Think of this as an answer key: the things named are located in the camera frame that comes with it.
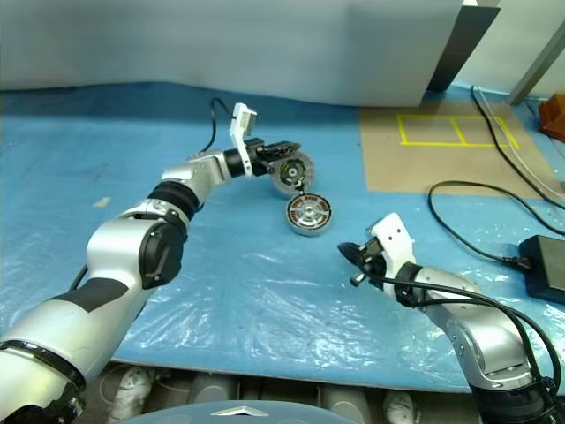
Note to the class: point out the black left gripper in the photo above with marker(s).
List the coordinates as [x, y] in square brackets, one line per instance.
[257, 156]

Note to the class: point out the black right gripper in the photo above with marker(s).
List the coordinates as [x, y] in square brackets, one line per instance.
[375, 260]

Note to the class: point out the white round motor part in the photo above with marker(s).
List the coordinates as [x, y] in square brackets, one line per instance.
[291, 174]

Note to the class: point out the silver motor housing with copper windings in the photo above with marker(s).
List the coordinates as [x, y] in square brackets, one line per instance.
[309, 214]

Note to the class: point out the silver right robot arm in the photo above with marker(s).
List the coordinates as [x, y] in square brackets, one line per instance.
[481, 335]

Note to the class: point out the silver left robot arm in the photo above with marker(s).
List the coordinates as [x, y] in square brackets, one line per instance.
[115, 238]

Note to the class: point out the brown cardboard sheet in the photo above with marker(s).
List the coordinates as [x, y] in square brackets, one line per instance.
[397, 168]

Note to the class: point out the blue plastic table sheet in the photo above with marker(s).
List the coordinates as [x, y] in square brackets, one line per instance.
[265, 287]

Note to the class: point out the white partition panel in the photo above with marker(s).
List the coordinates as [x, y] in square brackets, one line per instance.
[220, 40]

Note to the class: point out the yellow tape marking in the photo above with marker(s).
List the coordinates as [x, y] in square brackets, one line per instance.
[446, 144]

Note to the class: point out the grey rounded shape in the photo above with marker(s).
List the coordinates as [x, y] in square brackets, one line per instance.
[343, 397]
[214, 391]

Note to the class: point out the white mottled rounded shape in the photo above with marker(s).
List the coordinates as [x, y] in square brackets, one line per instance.
[132, 388]
[398, 406]

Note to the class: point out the small beige tape scrap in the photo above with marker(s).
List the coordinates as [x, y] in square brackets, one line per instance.
[101, 202]

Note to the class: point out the black power adapter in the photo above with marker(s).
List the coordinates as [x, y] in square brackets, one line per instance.
[547, 265]

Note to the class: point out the grey robot torso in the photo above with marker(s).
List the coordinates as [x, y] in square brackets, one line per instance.
[243, 415]

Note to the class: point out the brown cardboard box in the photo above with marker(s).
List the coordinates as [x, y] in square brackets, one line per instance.
[554, 117]

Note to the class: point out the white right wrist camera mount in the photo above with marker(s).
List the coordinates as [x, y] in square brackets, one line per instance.
[395, 247]

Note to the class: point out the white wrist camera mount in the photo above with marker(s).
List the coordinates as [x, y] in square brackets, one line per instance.
[395, 247]
[240, 132]

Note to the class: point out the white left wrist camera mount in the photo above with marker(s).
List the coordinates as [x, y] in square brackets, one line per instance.
[240, 132]

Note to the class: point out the black panel end post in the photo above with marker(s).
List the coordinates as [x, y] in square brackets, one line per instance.
[465, 48]

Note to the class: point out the grey metal post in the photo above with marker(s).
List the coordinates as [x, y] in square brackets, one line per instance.
[538, 62]

